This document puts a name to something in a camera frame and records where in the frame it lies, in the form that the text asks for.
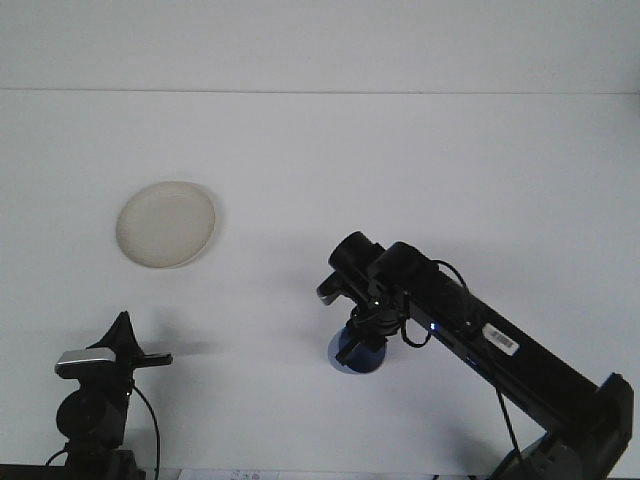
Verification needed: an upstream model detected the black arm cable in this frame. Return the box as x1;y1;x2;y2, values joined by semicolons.
399;258;534;469
130;385;162;475

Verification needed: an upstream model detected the pale blue cup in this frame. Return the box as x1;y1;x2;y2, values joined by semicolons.
327;323;387;375

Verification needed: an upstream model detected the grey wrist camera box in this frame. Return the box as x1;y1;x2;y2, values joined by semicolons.
53;348;118;380
315;276;347;307

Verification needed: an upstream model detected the pale round plate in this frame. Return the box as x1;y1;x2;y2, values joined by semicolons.
115;180;224;271

